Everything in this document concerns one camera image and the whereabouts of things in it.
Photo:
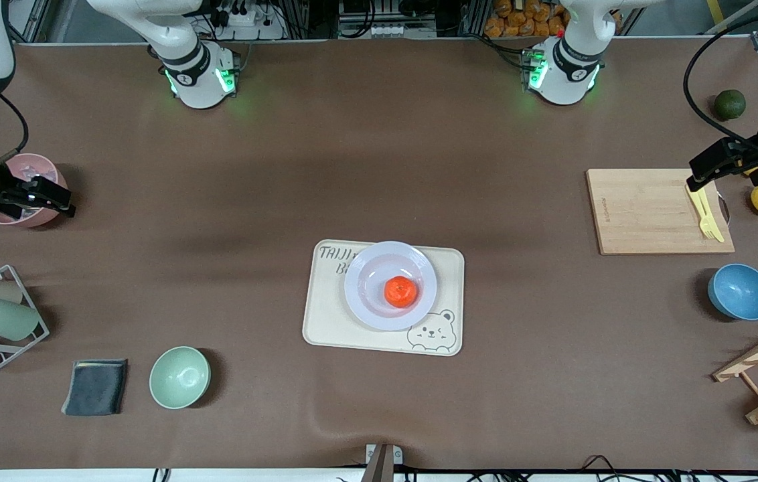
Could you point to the yellow plastic fork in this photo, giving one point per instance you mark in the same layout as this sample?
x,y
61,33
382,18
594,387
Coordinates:
x,y
703,215

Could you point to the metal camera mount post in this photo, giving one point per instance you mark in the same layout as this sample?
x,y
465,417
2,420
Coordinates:
x,y
381,463

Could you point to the mint green bowl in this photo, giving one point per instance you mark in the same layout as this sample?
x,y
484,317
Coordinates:
x,y
179,377

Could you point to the pink bowl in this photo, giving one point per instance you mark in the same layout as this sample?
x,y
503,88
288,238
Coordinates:
x,y
37,164

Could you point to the bamboo cutting board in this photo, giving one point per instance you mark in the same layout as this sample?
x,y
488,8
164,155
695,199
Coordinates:
x,y
647,221

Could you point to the mint green cup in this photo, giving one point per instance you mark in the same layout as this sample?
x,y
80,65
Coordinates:
x,y
4,318

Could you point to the dark green lime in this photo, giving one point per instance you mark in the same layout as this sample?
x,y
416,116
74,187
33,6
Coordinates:
x,y
730,104

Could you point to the orange mandarin fruit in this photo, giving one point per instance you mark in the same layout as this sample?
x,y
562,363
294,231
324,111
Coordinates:
x,y
401,292

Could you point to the pale lavender round plate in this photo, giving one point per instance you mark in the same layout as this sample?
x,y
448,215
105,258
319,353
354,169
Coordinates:
x,y
365,294

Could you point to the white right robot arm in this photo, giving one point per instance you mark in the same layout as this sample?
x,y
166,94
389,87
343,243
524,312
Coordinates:
x,y
195,80

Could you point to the blue bowl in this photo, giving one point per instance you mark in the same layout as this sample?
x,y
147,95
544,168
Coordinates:
x,y
740,292

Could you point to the white power strip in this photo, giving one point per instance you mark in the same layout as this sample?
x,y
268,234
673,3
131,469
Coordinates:
x,y
248,19

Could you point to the cream tray with bear print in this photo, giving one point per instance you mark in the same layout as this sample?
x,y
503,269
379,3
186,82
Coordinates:
x,y
325,328

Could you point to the dark grey folded cloth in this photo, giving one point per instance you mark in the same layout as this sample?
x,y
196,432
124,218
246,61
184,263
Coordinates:
x,y
95,388

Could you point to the pile of orange snack packs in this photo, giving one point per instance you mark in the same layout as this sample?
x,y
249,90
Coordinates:
x,y
526,19

